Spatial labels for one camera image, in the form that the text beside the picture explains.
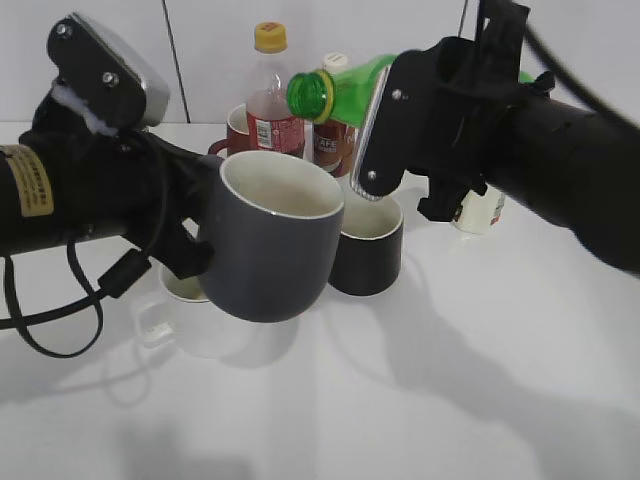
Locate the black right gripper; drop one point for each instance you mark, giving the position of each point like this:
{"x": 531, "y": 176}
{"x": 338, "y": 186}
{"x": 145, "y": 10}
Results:
{"x": 437, "y": 113}

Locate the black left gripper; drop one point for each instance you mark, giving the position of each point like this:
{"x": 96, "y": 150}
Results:
{"x": 131, "y": 184}

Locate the green sprite bottle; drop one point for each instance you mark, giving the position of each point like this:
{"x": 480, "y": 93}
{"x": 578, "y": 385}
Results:
{"x": 335, "y": 93}

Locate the gray mug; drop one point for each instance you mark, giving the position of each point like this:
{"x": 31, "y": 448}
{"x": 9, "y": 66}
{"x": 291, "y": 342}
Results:
{"x": 274, "y": 223}

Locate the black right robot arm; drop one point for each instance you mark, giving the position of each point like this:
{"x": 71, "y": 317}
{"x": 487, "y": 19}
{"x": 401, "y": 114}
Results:
{"x": 584, "y": 169}

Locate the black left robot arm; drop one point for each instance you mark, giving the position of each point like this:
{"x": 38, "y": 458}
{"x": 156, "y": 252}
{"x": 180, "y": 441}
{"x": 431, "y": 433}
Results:
{"x": 26, "y": 194}

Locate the brown coffee bottle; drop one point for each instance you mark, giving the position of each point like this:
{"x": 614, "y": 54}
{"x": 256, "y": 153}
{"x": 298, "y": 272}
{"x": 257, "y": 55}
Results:
{"x": 333, "y": 144}

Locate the red mug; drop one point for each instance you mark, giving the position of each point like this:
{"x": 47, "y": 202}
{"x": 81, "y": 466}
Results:
{"x": 237, "y": 137}

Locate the white milk bottle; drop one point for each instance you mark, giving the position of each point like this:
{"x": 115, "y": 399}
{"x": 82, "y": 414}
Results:
{"x": 476, "y": 213}

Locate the white mug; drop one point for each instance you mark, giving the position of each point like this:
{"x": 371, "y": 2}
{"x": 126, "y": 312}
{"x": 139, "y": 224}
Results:
{"x": 178, "y": 312}

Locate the cola bottle yellow cap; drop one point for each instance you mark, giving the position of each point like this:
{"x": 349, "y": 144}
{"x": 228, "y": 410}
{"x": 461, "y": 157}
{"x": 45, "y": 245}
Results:
{"x": 271, "y": 125}

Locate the black mug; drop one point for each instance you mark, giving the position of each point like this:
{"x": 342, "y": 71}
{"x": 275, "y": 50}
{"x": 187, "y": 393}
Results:
{"x": 369, "y": 255}

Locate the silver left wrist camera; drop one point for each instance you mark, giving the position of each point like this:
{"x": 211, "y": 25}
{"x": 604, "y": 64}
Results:
{"x": 102, "y": 80}

